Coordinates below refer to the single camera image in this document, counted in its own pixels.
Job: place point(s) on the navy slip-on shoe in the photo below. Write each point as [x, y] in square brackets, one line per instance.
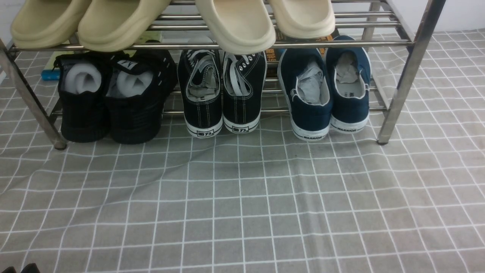
[303, 78]
[349, 81]

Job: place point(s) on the black canvas sneaker right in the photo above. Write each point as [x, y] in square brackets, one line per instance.
[243, 77]

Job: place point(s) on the black canvas sneaker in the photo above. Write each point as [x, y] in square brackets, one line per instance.
[198, 74]
[243, 77]

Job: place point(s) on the grey checked floor cloth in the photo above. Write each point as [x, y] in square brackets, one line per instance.
[261, 202]

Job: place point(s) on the black canvas sneaker left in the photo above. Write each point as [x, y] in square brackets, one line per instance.
[198, 74]

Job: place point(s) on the cream slipper centre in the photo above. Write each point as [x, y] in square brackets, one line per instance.
[238, 26]

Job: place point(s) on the cream slipper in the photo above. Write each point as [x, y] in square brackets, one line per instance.
[304, 19]
[238, 26]

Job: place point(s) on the black shoe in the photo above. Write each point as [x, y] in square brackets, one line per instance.
[83, 83]
[137, 92]

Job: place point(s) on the cream slipper right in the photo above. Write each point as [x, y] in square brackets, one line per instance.
[304, 19]

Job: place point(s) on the black shoe far left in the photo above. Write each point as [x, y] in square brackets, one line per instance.
[83, 83]

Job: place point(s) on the beige slipper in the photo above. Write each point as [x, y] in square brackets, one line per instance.
[114, 25]
[46, 23]

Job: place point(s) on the beige slipper far left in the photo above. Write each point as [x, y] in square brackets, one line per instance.
[46, 23]

